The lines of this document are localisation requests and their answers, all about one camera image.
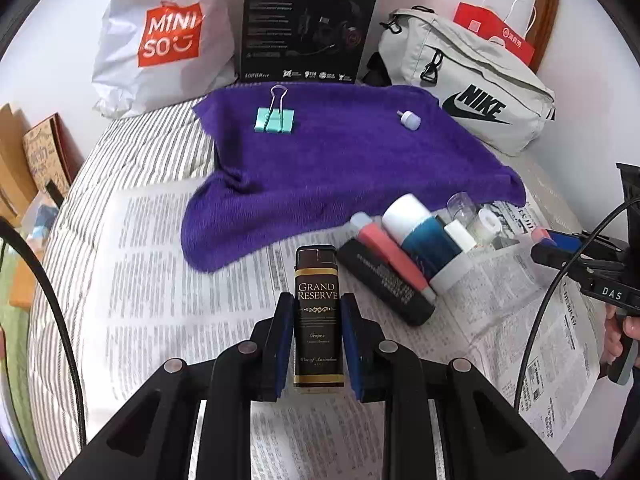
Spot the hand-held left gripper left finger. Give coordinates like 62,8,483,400
60,292,296,480

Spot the white tape roll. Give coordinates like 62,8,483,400
470,208,501,246

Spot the white and blue cylinder tube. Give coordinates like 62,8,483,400
382,195,471,293

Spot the small clear plastic cup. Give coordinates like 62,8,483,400
446,192,483,233

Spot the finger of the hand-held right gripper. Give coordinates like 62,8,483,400
531,244,601,288
545,229,606,261

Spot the red paper bag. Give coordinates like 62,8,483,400
452,0,538,68

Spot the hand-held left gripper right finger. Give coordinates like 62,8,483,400
340,294,573,480

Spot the black product box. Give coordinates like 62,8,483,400
236,0,383,85

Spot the newspaper sheet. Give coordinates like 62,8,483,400
107,180,601,480

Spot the brown wooden frame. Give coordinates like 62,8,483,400
527,0,563,73

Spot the person's right forearm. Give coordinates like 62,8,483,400
612,385,640,466

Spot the long black rectangular case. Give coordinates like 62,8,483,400
337,238,436,327

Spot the black bottle gold label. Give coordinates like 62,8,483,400
292,246,346,390

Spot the brown cardboard box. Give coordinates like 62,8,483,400
0,102,83,228

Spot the pink pen-shaped eraser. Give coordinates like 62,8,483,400
350,212,432,297

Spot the white shopping bag red logo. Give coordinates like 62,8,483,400
91,0,240,119

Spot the purple towel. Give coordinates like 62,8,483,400
181,84,527,273

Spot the grey waist bag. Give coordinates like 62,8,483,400
362,7,557,157

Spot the small white block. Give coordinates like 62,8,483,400
444,221,477,253

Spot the mint green binder clip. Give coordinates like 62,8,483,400
254,86,296,135

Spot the black cable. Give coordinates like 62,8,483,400
0,217,86,441
512,197,640,413

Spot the person's right hand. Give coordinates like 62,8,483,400
603,305,640,368

